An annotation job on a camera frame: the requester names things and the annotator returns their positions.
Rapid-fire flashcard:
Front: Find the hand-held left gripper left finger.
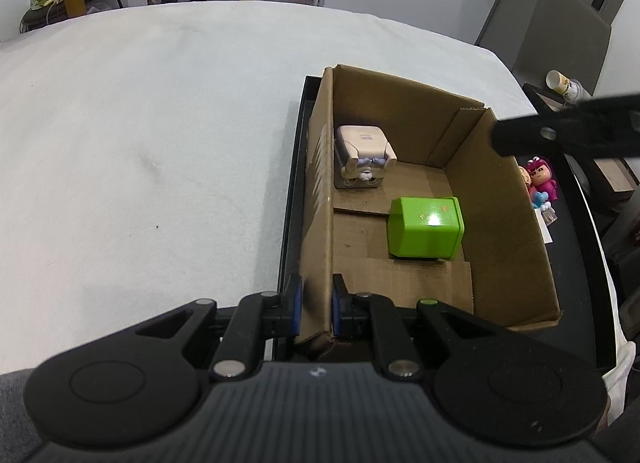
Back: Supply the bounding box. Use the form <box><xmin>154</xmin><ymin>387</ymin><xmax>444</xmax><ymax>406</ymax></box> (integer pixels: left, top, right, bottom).
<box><xmin>134</xmin><ymin>273</ymin><xmax>304</xmax><ymax>380</ymax></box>

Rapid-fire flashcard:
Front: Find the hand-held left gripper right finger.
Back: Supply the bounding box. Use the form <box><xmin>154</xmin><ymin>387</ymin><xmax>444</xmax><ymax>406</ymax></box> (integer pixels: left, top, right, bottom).
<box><xmin>331</xmin><ymin>273</ymin><xmax>502</xmax><ymax>380</ymax></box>

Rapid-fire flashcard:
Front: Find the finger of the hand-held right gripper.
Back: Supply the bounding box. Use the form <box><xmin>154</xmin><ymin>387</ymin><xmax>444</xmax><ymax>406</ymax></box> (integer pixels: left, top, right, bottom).
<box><xmin>490</xmin><ymin>93</ymin><xmax>640</xmax><ymax>162</ymax></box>

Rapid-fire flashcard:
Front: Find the pink figurine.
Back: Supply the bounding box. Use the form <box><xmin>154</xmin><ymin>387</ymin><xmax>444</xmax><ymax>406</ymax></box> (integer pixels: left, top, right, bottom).
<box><xmin>525</xmin><ymin>156</ymin><xmax>560</xmax><ymax>202</ymax></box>

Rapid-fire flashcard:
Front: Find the blue figurine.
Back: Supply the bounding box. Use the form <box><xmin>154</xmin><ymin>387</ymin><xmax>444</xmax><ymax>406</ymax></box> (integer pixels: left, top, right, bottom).
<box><xmin>531</xmin><ymin>190</ymin><xmax>559</xmax><ymax>227</ymax></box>

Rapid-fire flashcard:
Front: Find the black tray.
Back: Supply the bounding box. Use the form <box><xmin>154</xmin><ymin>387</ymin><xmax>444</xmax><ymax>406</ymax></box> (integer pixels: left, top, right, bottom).
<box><xmin>274</xmin><ymin>75</ymin><xmax>618</xmax><ymax>370</ymax></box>

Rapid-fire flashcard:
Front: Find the brown cardboard box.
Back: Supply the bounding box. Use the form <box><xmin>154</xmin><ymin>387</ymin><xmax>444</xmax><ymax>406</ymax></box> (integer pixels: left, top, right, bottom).
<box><xmin>294</xmin><ymin>64</ymin><xmax>564</xmax><ymax>360</ymax></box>

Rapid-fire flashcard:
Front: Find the white yellow paper cup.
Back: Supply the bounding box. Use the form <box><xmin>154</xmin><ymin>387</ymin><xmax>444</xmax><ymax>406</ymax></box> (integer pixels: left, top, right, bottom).
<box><xmin>545</xmin><ymin>70</ymin><xmax>596</xmax><ymax>107</ymax></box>

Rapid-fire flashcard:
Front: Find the grey board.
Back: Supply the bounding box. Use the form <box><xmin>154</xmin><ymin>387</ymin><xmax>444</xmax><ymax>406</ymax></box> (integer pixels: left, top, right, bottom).
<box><xmin>512</xmin><ymin>0</ymin><xmax>613</xmax><ymax>97</ymax></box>

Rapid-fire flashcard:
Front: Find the green cube toy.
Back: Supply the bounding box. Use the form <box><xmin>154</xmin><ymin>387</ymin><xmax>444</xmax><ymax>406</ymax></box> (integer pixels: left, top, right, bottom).
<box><xmin>386</xmin><ymin>196</ymin><xmax>466</xmax><ymax>262</ymax></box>

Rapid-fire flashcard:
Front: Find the beige cube toy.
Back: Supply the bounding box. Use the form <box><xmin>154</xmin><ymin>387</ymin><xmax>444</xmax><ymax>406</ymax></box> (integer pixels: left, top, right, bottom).
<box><xmin>333</xmin><ymin>124</ymin><xmax>398</xmax><ymax>190</ymax></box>

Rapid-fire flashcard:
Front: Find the person's grey clothing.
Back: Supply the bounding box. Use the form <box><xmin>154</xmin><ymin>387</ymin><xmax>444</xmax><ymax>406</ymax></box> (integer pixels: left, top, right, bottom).
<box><xmin>0</xmin><ymin>367</ymin><xmax>640</xmax><ymax>463</ymax></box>

